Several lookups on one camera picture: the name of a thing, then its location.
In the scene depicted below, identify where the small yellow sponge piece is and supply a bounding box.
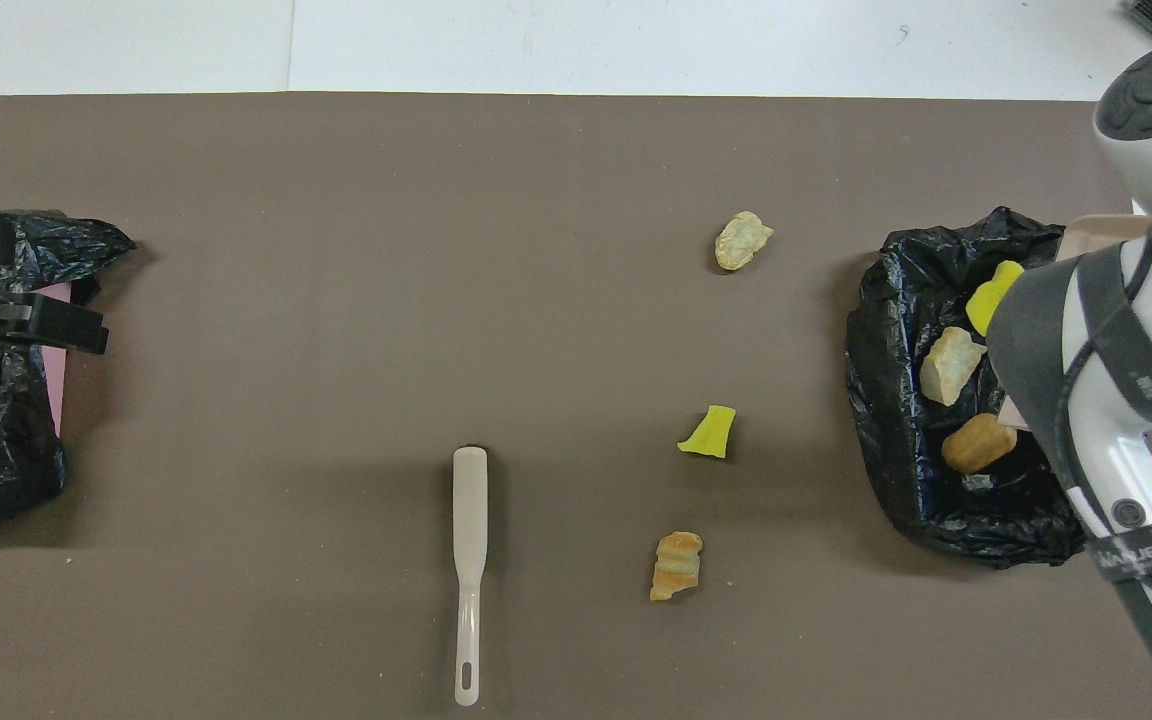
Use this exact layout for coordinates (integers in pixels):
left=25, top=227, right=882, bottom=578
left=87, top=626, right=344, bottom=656
left=966, top=260, right=1025, bottom=337

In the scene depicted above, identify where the pale stone-like chunk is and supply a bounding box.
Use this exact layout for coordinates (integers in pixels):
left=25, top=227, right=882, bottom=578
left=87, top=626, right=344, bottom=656
left=919, top=326, right=987, bottom=407

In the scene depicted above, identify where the open black trash bag bin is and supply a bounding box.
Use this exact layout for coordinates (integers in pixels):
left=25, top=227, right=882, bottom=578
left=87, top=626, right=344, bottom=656
left=846, top=206, right=1087, bottom=569

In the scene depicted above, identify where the beige plastic dustpan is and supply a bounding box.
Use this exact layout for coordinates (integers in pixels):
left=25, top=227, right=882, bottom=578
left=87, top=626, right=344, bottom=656
left=996, top=213, right=1152, bottom=471

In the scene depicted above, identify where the beige hand brush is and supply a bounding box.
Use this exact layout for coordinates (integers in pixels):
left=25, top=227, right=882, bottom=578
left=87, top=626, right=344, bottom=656
left=452, top=445, right=490, bottom=708

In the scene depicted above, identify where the brown bread nugget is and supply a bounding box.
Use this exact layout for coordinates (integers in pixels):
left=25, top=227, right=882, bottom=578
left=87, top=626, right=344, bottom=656
left=941, top=413, right=1019, bottom=475

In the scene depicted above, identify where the brown table mat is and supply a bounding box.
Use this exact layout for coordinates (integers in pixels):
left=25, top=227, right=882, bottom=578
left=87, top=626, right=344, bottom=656
left=0, top=93, right=1152, bottom=720

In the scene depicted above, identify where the pink bin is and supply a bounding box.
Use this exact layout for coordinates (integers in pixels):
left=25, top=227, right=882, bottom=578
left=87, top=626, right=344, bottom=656
left=36, top=283, right=74, bottom=436

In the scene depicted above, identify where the orange striped croissant piece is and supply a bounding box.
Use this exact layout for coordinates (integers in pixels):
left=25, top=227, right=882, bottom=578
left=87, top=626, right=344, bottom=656
left=649, top=531, right=704, bottom=602

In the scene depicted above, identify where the pale yellow crumbly chunk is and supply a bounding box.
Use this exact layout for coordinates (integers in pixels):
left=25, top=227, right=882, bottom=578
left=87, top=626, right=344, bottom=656
left=715, top=211, right=774, bottom=272

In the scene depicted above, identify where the yellow sponge wedge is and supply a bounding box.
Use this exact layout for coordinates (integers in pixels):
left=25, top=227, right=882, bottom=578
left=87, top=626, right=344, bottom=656
left=677, top=405, right=737, bottom=460

